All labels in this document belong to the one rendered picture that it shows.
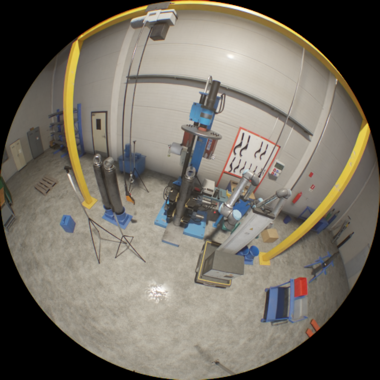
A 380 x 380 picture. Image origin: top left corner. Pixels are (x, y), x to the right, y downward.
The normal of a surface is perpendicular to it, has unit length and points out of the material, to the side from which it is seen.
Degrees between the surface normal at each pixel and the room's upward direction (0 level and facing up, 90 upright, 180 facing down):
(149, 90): 90
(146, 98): 90
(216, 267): 0
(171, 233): 0
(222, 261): 0
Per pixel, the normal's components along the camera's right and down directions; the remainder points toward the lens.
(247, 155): -0.20, 0.59
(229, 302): 0.22, -0.75
